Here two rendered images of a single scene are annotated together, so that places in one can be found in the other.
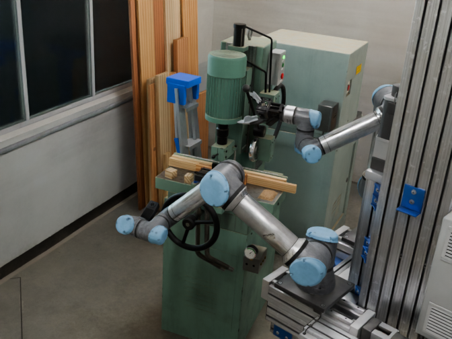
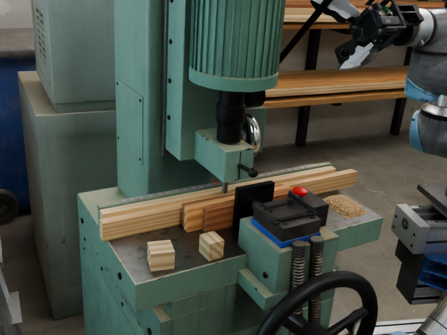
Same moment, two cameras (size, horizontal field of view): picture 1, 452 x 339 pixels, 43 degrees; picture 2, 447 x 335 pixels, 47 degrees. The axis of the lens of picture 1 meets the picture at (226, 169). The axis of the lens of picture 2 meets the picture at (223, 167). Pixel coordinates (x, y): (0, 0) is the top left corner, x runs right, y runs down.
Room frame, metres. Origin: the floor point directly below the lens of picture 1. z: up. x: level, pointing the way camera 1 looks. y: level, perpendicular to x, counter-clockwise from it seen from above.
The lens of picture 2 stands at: (1.95, 0.81, 1.45)
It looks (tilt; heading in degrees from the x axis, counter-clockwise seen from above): 24 degrees down; 308
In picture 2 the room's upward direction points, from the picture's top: 4 degrees clockwise
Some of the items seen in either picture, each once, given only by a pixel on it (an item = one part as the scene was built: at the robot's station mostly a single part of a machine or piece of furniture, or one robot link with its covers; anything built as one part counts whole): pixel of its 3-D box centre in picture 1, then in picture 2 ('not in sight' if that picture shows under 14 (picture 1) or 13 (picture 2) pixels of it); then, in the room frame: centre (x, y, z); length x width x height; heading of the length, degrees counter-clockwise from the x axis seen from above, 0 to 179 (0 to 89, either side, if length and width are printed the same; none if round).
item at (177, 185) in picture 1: (216, 191); (259, 244); (2.45, 0.04, 0.87); 0.61 x 0.30 x 0.06; 70
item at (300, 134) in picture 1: (305, 141); (433, 76); (2.29, -0.33, 1.21); 0.11 x 0.08 x 0.11; 6
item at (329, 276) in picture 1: (316, 272); not in sight; (1.83, -0.37, 0.87); 0.15 x 0.15 x 0.10
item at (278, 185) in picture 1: (230, 174); (244, 200); (2.55, -0.02, 0.92); 0.66 x 0.02 x 0.04; 70
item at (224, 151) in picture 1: (222, 151); (223, 156); (2.58, 0.02, 1.03); 0.14 x 0.07 x 0.09; 160
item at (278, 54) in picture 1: (276, 66); not in sight; (2.82, -0.21, 1.40); 0.10 x 0.06 x 0.16; 160
